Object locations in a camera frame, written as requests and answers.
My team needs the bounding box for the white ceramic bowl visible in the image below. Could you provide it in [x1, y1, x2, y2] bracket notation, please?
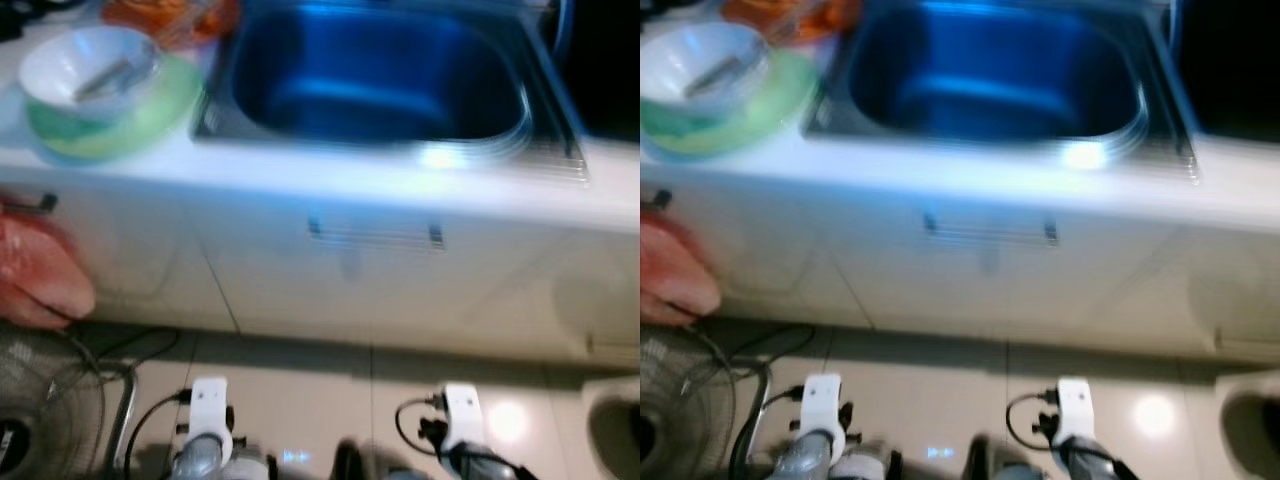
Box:
[18, 27, 161, 123]
[640, 22, 771, 109]

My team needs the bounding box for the patterned wooden chopstick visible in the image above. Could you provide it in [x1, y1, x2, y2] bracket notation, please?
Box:
[75, 60, 141, 101]
[685, 55, 746, 96]

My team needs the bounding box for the white kitchen cabinet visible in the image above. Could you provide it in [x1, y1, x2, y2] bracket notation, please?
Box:
[640, 150, 1280, 361]
[0, 150, 641, 366]

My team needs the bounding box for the robot right leg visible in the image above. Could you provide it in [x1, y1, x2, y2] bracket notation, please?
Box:
[960, 440, 1011, 480]
[335, 440, 401, 480]

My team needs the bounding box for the robot leg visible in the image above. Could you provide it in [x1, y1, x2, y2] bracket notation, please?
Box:
[335, 440, 401, 480]
[232, 452, 276, 480]
[840, 450, 901, 480]
[960, 440, 1011, 480]

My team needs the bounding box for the white waste bin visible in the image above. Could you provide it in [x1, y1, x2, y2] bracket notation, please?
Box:
[1215, 368, 1280, 480]
[583, 375, 641, 480]

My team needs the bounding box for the robot left leg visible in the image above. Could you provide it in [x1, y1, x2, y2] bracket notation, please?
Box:
[840, 450, 901, 480]
[232, 452, 276, 480]

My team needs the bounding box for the grey floor fan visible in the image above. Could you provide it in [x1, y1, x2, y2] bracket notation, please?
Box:
[0, 325, 136, 480]
[640, 328, 771, 480]

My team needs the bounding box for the red plastic bag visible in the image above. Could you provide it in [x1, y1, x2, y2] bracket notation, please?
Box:
[640, 210, 723, 326]
[0, 195, 98, 331]

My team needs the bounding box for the stainless steel sink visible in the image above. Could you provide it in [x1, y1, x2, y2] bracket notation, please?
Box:
[192, 0, 591, 181]
[803, 0, 1199, 181]

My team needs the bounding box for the black cooktop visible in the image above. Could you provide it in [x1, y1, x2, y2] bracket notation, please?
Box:
[555, 0, 641, 141]
[1175, 0, 1280, 141]

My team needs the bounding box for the green plate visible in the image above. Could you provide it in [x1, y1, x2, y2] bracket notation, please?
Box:
[640, 50, 821, 156]
[25, 55, 206, 163]

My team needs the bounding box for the orange plate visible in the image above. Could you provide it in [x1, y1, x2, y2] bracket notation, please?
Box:
[100, 0, 241, 51]
[720, 0, 863, 43]

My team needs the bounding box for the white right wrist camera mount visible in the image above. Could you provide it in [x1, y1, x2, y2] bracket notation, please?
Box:
[1055, 377, 1098, 446]
[442, 383, 488, 451]

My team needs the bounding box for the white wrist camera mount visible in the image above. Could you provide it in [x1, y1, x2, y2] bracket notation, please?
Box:
[1055, 377, 1098, 446]
[442, 383, 488, 451]
[800, 373, 846, 441]
[188, 377, 236, 463]

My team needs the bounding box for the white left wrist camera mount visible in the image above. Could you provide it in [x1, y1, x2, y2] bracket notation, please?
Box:
[188, 377, 236, 463]
[800, 373, 846, 441]

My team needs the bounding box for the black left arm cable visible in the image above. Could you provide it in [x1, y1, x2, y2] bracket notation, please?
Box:
[728, 385, 806, 480]
[125, 390, 191, 480]

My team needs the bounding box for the black fan power cable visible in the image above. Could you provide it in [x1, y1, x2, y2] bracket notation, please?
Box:
[700, 325, 816, 361]
[75, 325, 181, 366]

